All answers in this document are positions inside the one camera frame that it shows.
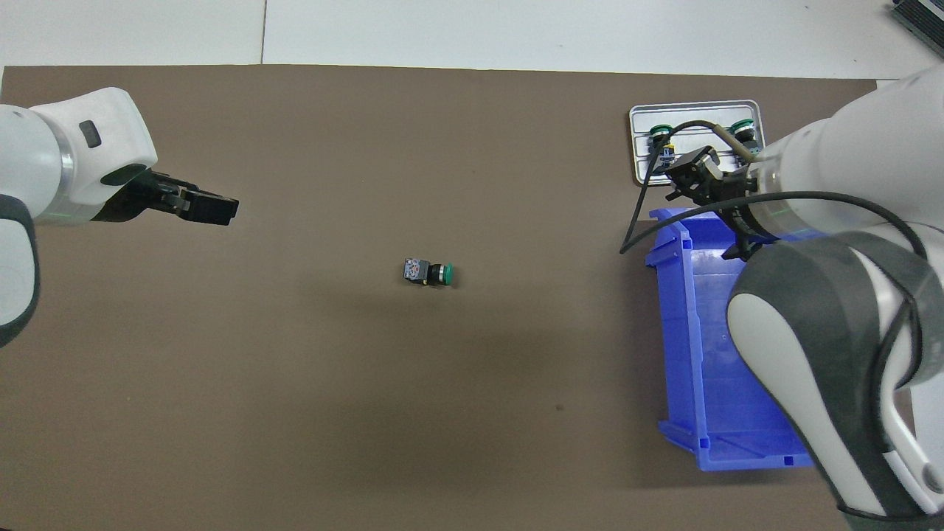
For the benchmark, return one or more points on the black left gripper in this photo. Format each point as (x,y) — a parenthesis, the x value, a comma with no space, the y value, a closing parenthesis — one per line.
(136,199)

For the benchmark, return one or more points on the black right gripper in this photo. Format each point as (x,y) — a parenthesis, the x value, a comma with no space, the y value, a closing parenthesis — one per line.
(741,203)

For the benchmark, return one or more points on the green push button switch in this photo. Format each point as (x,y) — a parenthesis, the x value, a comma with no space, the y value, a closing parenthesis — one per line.
(428,273)
(660,136)
(743,133)

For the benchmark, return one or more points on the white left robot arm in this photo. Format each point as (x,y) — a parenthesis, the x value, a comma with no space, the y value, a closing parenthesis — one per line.
(81,147)

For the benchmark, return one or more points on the grey metal tray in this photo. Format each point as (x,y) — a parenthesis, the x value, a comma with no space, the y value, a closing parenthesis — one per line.
(697,110)

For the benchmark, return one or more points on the blue plastic storage bin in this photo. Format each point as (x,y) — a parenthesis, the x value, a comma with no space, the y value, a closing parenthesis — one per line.
(700,354)

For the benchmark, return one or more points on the brown table mat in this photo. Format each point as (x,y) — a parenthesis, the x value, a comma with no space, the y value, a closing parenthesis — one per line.
(369,369)

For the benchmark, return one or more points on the grey ribbed device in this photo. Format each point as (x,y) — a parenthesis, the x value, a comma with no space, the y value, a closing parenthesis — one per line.
(922,18)

